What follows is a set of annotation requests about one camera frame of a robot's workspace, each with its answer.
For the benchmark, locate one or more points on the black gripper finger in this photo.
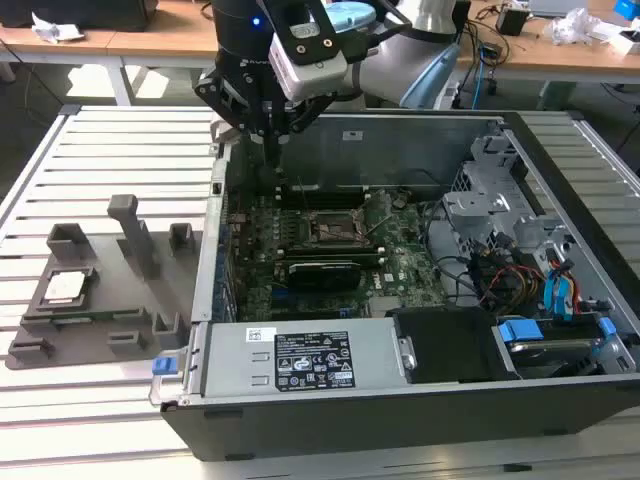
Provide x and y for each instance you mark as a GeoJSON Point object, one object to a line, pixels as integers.
{"type": "Point", "coordinates": [307, 114]}
{"type": "Point", "coordinates": [210, 89]}

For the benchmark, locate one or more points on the silver topped CPU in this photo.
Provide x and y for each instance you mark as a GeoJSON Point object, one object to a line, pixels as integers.
{"type": "Point", "coordinates": [64, 287]}

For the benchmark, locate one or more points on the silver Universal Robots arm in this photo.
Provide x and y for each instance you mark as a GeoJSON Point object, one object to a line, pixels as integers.
{"type": "Point", "coordinates": [395, 65]}

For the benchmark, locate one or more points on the CPU socket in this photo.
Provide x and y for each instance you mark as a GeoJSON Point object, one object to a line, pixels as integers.
{"type": "Point", "coordinates": [340, 227]}

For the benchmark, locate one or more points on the wooden desk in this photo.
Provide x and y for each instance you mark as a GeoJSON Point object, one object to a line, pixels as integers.
{"type": "Point", "coordinates": [550, 60]}
{"type": "Point", "coordinates": [150, 45]}

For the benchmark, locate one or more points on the black RAM slot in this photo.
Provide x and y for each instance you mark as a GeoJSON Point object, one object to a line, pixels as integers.
{"type": "Point", "coordinates": [330, 254]}
{"type": "Point", "coordinates": [330, 245]}
{"type": "Point", "coordinates": [340, 196]}
{"type": "Point", "coordinates": [330, 249]}
{"type": "Point", "coordinates": [340, 201]}
{"type": "Point", "coordinates": [340, 192]}
{"type": "Point", "coordinates": [340, 205]}

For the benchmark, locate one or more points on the round coin battery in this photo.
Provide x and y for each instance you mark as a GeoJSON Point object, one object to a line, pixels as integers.
{"type": "Point", "coordinates": [399, 202]}

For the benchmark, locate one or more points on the white power strip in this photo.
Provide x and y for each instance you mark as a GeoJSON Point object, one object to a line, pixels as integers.
{"type": "Point", "coordinates": [450, 95]}

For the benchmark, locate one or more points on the installed RAM stick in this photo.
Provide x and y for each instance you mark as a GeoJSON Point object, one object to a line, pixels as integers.
{"type": "Point", "coordinates": [330, 259]}

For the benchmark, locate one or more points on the black graphics card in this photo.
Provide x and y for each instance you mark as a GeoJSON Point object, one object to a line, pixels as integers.
{"type": "Point", "coordinates": [325, 275]}

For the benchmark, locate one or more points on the crumpled white paper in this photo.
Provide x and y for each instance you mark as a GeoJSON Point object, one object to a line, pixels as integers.
{"type": "Point", "coordinates": [55, 27]}

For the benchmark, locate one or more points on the green motherboard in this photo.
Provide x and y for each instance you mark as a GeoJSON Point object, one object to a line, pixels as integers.
{"type": "Point", "coordinates": [410, 260]}

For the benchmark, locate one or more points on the silver metal drive cage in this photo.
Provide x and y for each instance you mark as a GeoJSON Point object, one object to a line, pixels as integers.
{"type": "Point", "coordinates": [480, 205]}

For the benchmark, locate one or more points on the silver chipset heatsink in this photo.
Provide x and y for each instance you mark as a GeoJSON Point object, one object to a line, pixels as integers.
{"type": "Point", "coordinates": [385, 307]}

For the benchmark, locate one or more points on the small black box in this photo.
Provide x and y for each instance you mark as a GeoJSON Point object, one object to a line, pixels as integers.
{"type": "Point", "coordinates": [511, 21]}

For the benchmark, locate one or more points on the grey parts rack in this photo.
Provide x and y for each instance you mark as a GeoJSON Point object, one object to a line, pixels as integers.
{"type": "Point", "coordinates": [120, 295]}

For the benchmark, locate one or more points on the green RAM stick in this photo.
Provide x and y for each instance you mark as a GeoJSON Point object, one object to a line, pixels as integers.
{"type": "Point", "coordinates": [100, 315]}

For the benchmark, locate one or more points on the silver power supply unit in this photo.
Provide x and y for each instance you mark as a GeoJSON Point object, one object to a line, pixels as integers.
{"type": "Point", "coordinates": [240, 360]}

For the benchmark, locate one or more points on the black plastic drive shroud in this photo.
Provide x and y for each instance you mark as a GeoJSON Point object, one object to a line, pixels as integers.
{"type": "Point", "coordinates": [445, 345]}

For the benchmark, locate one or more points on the silver laptop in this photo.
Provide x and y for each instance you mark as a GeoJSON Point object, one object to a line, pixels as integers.
{"type": "Point", "coordinates": [555, 4]}

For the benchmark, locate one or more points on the crumpled clear plastic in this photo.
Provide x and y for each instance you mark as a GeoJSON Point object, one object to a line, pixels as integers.
{"type": "Point", "coordinates": [570, 27]}

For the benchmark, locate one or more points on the blue case latch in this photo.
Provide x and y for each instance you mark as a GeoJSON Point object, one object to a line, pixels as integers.
{"type": "Point", "coordinates": [164, 365]}

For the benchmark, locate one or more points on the black open PC case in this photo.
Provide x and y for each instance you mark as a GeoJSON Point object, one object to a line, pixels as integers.
{"type": "Point", "coordinates": [400, 425]}

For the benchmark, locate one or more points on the small white box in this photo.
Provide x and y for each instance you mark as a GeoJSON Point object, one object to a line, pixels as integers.
{"type": "Point", "coordinates": [631, 40]}

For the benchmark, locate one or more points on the small blue box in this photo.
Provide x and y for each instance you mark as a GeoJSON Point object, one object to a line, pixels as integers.
{"type": "Point", "coordinates": [624, 7]}

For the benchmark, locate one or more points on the hard disk in blue carrier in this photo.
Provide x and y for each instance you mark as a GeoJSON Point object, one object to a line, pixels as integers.
{"type": "Point", "coordinates": [545, 350]}

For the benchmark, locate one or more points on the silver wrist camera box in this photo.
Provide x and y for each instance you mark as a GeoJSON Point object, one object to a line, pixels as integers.
{"type": "Point", "coordinates": [310, 75]}

